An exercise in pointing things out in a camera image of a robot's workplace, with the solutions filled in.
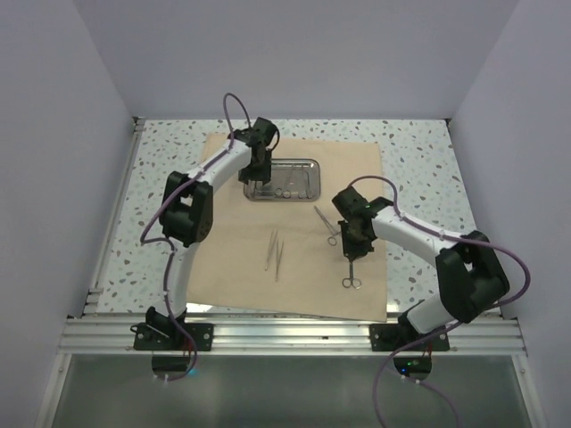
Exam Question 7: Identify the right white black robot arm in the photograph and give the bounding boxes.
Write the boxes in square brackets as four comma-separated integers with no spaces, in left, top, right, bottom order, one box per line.
[332,186,509,350]

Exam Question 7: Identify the beige cloth surgical kit wrap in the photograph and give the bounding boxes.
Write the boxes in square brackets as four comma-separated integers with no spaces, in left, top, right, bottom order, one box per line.
[186,138,387,322]

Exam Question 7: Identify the steel hemostat forceps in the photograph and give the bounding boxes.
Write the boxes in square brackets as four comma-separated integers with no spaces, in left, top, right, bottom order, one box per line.
[313,206,339,246]

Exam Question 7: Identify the steel instrument tray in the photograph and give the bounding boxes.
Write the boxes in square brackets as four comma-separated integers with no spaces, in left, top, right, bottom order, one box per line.
[244,158,321,202]

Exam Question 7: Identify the aluminium front rail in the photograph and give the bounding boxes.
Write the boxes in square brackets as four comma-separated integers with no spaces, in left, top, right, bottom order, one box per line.
[57,313,526,357]

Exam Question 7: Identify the steel surgical scissors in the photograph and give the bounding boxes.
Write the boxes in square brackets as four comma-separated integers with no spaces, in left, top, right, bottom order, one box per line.
[342,260,362,289]

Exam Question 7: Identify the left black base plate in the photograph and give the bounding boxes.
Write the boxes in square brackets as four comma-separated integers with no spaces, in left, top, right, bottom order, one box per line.
[130,323,214,351]

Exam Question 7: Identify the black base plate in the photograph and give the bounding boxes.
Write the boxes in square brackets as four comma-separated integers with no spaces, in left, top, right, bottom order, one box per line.
[368,324,451,352]
[130,323,214,351]

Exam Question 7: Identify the steel tweezers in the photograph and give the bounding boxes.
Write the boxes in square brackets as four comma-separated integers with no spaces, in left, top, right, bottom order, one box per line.
[275,240,285,282]
[264,229,278,271]

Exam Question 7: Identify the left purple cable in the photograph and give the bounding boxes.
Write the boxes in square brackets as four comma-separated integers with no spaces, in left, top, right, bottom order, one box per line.
[138,92,253,383]

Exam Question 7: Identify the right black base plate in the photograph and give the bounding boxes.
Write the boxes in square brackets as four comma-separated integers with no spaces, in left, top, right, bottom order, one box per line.
[368,324,451,352]

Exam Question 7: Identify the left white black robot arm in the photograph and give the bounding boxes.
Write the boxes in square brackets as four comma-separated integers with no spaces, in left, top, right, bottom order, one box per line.
[140,118,280,350]

